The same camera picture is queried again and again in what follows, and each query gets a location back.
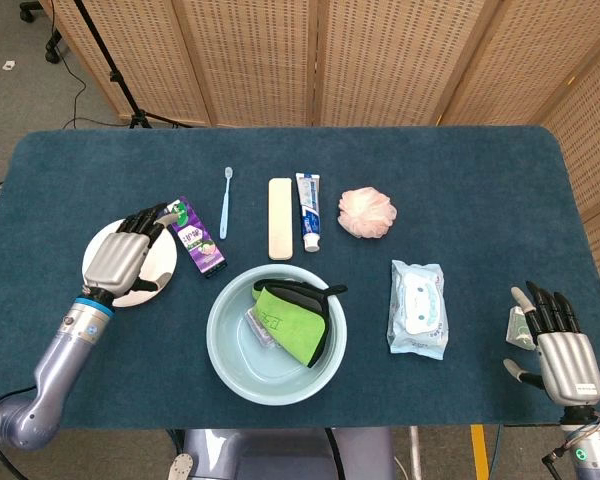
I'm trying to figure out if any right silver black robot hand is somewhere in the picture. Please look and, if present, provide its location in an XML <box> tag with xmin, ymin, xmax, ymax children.
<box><xmin>503</xmin><ymin>280</ymin><xmax>600</xmax><ymax>405</ymax></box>

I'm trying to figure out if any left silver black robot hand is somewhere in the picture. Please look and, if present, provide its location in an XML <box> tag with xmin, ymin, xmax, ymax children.
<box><xmin>81</xmin><ymin>202</ymin><xmax>179</xmax><ymax>301</ymax></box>

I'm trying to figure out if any purple toothpaste carton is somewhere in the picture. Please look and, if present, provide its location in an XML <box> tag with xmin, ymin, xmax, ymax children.
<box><xmin>165</xmin><ymin>195</ymin><xmax>228</xmax><ymax>280</ymax></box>

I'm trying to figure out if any light blue toothbrush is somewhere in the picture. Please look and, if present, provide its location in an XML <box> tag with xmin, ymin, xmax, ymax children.
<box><xmin>218</xmin><ymin>166</ymin><xmax>234</xmax><ymax>241</ymax></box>

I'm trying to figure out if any transparent box with purple floss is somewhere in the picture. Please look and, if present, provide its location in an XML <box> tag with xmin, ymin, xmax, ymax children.
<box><xmin>245</xmin><ymin>307</ymin><xmax>277</xmax><ymax>350</ymax></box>

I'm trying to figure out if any green microfiber cloth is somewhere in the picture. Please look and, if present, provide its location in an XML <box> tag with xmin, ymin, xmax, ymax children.
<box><xmin>251</xmin><ymin>278</ymin><xmax>349</xmax><ymax>370</ymax></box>

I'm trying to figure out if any small green white box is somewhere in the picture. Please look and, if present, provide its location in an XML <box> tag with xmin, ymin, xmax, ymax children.
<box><xmin>504</xmin><ymin>305</ymin><xmax>537</xmax><ymax>351</ymax></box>

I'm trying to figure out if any white and blue toothpaste tube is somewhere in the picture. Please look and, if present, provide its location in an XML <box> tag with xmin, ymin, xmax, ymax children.
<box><xmin>294</xmin><ymin>172</ymin><xmax>324</xmax><ymax>253</ymax></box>

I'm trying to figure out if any white round plate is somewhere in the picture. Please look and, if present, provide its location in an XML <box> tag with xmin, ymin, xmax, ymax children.
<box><xmin>81</xmin><ymin>217</ymin><xmax>179</xmax><ymax>308</ymax></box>

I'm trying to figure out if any light blue plastic basin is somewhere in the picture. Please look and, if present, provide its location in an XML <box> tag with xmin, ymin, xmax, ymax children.
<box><xmin>206</xmin><ymin>264</ymin><xmax>349</xmax><ymax>407</ymax></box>

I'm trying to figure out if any light blue wet wipes pack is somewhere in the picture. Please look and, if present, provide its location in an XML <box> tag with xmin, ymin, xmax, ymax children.
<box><xmin>388</xmin><ymin>258</ymin><xmax>450</xmax><ymax>361</ymax></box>

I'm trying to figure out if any black tripod stand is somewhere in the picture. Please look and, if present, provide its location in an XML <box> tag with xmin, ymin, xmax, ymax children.
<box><xmin>72</xmin><ymin>0</ymin><xmax>194</xmax><ymax>130</ymax></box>

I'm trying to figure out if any cream toothbrush case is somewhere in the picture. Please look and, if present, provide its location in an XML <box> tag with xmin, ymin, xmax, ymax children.
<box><xmin>267</xmin><ymin>177</ymin><xmax>295</xmax><ymax>262</ymax></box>

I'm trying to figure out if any black office chair base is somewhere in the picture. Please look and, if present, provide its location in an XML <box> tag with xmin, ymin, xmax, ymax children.
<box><xmin>18</xmin><ymin>0</ymin><xmax>64</xmax><ymax>65</ymax></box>

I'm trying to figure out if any dark blue table cloth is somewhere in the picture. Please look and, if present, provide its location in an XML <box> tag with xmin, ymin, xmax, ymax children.
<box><xmin>0</xmin><ymin>125</ymin><xmax>600</xmax><ymax>431</ymax></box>

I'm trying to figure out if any pink mesh bath pouf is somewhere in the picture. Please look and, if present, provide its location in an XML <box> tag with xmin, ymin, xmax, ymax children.
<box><xmin>336</xmin><ymin>186</ymin><xmax>398</xmax><ymax>240</ymax></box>

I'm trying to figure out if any lavender robot torso base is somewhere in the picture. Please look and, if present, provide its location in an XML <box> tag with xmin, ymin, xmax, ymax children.
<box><xmin>182</xmin><ymin>427</ymin><xmax>396</xmax><ymax>480</ymax></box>

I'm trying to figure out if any wicker folding screen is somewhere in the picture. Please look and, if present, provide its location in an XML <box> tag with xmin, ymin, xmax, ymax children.
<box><xmin>38</xmin><ymin>0</ymin><xmax>600</xmax><ymax>326</ymax></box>

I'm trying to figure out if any black cable on floor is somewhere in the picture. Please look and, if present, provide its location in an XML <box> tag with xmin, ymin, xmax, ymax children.
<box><xmin>49</xmin><ymin>29</ymin><xmax>131</xmax><ymax>129</ymax></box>

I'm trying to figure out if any white metal bracket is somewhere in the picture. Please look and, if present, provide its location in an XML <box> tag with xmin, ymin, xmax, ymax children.
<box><xmin>167</xmin><ymin>452</ymin><xmax>194</xmax><ymax>480</ymax></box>

